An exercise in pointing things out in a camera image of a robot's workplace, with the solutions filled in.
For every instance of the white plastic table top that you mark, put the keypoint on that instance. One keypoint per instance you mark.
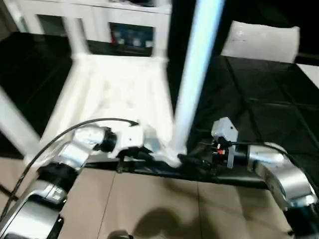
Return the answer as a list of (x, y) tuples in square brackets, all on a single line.
[(114, 89)]

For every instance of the white plastic table leg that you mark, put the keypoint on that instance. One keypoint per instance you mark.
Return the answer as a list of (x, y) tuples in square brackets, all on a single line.
[(162, 35), (17, 127), (197, 74), (76, 35)]

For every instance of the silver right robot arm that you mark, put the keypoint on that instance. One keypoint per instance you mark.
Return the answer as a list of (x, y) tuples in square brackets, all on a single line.
[(279, 174)]

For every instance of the black work mat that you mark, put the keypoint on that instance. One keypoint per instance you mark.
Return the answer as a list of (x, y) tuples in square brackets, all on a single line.
[(259, 99)]

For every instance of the black robot foot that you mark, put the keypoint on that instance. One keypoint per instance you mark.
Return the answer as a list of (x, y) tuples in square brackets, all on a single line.
[(119, 235)]

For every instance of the white plastic bag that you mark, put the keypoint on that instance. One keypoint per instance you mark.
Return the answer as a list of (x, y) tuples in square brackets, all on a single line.
[(259, 42)]

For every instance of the white cabinet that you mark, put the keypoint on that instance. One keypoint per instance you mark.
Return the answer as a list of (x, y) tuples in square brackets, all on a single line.
[(50, 15)]

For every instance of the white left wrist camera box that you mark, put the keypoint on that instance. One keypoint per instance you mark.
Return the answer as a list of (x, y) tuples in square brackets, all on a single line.
[(130, 137)]

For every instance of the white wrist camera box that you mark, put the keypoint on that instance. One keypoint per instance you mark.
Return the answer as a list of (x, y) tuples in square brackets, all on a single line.
[(130, 137), (224, 130)]

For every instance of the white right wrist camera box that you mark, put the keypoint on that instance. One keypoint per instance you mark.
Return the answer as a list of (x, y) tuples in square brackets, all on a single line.
[(224, 130)]

